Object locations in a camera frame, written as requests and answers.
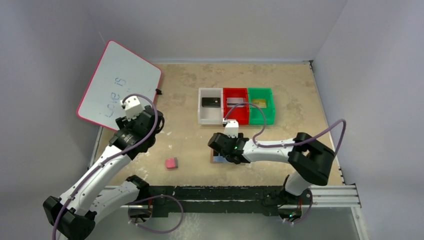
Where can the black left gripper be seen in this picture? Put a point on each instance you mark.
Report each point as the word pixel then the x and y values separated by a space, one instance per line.
pixel 124 123

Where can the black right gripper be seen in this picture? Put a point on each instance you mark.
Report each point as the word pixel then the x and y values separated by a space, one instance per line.
pixel 216 142

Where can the brown leather card holder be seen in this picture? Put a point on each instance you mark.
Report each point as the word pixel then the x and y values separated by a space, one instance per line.
pixel 217 158

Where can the red plastic bin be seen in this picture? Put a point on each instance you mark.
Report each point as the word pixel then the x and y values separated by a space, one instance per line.
pixel 240 113

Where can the pink eraser block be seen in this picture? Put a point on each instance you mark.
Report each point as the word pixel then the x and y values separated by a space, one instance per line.
pixel 171 163

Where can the white plastic bin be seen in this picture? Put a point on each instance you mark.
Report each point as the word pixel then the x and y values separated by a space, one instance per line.
pixel 210 115

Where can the black VIP card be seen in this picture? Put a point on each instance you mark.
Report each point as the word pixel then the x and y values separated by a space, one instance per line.
pixel 210 102

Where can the green plastic bin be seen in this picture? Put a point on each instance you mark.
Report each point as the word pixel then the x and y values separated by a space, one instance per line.
pixel 255 116

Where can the pink framed whiteboard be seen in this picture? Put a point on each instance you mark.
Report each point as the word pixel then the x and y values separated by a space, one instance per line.
pixel 118 73

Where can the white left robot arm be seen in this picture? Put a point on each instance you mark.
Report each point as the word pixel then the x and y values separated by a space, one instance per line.
pixel 74 214

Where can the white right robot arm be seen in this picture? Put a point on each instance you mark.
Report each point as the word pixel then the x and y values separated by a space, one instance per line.
pixel 312 160

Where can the silver striped card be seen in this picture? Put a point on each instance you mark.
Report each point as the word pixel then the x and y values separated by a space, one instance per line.
pixel 233 101

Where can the gold card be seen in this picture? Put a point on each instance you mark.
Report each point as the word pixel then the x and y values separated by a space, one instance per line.
pixel 260 102

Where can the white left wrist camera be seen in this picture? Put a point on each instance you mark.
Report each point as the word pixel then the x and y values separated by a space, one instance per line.
pixel 132 107

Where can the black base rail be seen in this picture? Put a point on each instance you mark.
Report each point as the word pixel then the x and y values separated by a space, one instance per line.
pixel 268 200

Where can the aluminium frame rail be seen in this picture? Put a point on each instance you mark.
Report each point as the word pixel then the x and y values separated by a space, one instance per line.
pixel 339 196

